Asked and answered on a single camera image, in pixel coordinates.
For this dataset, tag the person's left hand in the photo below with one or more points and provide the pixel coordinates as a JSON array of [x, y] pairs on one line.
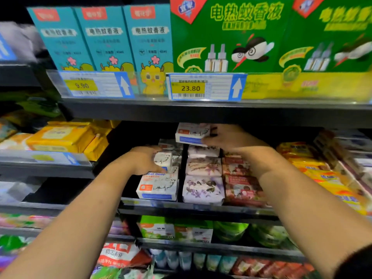
[[145, 161]]

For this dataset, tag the person's right hand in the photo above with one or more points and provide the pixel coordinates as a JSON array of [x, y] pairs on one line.
[[235, 139]]

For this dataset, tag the white blue print soap box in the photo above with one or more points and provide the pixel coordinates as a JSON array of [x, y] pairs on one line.
[[192, 133], [164, 159], [158, 186], [173, 145]]

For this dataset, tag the stack of pink soap boxes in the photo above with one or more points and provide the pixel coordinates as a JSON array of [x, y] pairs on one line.
[[244, 186]]

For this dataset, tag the stack of floral soap boxes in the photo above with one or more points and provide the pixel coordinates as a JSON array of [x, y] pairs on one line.
[[203, 188]]

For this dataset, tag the stack of yellow soap cartons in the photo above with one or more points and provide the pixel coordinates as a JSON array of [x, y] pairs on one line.
[[61, 136]]

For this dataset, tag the stack of yellow soap boxes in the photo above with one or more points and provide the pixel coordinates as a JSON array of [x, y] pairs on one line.
[[325, 177]]

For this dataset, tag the stack of white purple soap boxes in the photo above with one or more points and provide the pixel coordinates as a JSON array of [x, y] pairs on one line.
[[349, 154]]

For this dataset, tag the person's right forearm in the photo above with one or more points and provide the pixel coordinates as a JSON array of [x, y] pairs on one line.
[[308, 194]]

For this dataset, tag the person's left forearm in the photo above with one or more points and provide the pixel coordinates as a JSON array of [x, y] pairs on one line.
[[70, 223]]

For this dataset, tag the white blue price tag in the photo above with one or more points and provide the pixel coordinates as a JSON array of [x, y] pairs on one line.
[[96, 84], [6, 49], [206, 87]]

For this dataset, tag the green white carton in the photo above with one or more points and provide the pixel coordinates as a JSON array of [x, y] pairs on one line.
[[156, 228], [195, 230]]

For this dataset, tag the red white packet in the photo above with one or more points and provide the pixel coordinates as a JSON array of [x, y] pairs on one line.
[[119, 252]]

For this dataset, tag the row of blue white tubes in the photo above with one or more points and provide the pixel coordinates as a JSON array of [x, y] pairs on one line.
[[174, 258]]

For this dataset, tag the white blue price strip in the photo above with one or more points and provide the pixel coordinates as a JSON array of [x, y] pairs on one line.
[[40, 157]]

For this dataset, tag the green box mosquito print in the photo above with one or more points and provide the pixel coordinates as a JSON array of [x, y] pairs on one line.
[[337, 32], [232, 32]]

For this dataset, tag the white floral packet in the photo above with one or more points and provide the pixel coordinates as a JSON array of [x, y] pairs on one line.
[[110, 272]]

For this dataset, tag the dark green packets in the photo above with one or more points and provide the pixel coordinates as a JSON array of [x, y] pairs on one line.
[[35, 104]]

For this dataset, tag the teal box pink flower print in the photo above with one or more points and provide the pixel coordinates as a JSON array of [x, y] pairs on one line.
[[107, 37], [61, 37]]

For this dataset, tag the white plastic pack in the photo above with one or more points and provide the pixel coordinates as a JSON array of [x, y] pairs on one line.
[[17, 190]]

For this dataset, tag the row of red tubes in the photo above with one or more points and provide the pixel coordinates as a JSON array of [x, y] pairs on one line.
[[267, 267]]

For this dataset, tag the row of pink orange packets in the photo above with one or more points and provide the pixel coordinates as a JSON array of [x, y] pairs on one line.
[[23, 220]]

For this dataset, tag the orange white packet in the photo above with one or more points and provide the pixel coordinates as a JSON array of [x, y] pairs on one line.
[[7, 127]]

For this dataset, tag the pile of colourful packets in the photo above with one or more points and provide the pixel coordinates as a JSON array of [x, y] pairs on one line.
[[11, 247]]

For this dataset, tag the stack of white plastic packs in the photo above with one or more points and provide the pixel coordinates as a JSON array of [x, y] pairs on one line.
[[29, 40]]

